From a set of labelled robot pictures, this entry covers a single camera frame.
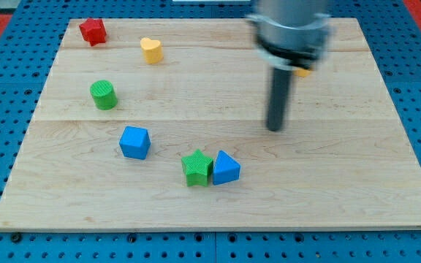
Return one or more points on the yellow block behind arm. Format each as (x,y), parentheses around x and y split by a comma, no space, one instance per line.
(302,72)

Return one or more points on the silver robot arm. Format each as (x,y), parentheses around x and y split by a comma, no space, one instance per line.
(290,34)

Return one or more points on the green star block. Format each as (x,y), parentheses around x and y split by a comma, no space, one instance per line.
(197,168)

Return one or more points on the red star block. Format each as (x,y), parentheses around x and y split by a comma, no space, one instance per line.
(93,31)

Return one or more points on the blue triangle block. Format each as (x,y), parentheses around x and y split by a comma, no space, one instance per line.
(226,169)

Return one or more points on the light wooden board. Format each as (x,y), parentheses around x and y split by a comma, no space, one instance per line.
(341,163)

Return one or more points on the blue cube block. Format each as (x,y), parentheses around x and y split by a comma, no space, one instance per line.
(135,142)

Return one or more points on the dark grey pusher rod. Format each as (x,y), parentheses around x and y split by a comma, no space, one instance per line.
(279,96)

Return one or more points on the yellow heart block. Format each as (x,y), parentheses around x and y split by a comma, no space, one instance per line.
(152,50)

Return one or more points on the green cylinder block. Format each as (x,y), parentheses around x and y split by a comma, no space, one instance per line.
(103,94)

